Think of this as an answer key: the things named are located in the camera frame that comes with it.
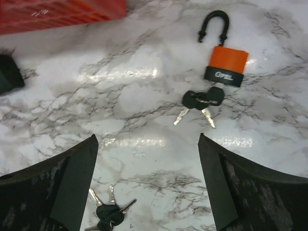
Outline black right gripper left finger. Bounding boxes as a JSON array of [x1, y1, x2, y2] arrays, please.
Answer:
[[0, 135, 98, 231]]

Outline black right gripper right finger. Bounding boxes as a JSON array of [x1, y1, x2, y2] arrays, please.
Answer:
[[198, 134, 308, 231]]

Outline black-headed key bunch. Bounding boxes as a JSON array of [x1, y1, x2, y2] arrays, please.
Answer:
[[85, 185, 137, 231], [173, 83, 225, 129]]

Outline orange black Opel padlock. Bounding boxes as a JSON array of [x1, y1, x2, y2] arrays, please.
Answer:
[[198, 10, 248, 88]]

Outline small black box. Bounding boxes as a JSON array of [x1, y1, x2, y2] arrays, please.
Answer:
[[0, 48, 25, 95]]

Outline red plastic shopping basket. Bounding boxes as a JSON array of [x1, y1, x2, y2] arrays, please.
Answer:
[[0, 0, 126, 35]]

